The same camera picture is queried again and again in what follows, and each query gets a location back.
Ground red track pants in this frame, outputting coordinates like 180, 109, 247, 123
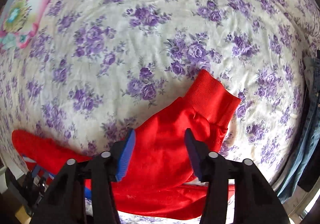
11, 69, 242, 221

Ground blue denim jeans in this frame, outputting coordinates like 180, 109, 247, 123
276, 50, 319, 203

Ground purple floral bed quilt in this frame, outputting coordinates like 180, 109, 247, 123
0, 0, 320, 224

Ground folded teal floral comforter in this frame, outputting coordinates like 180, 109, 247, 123
1, 0, 50, 51

